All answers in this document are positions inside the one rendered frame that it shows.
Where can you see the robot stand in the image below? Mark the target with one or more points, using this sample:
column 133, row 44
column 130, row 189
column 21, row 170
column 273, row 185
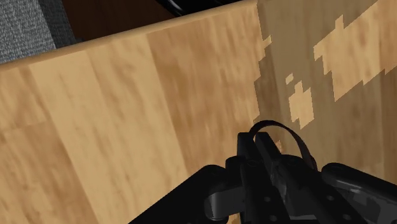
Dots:
column 198, row 5

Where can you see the thin black curved band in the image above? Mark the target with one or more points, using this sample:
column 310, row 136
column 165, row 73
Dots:
column 271, row 122

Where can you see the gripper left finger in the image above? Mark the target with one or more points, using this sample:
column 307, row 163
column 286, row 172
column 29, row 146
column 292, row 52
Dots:
column 248, row 186

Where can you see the light wooden table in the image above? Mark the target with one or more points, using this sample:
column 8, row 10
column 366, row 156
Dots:
column 124, row 124

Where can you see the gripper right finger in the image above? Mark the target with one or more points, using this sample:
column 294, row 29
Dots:
column 356, row 195

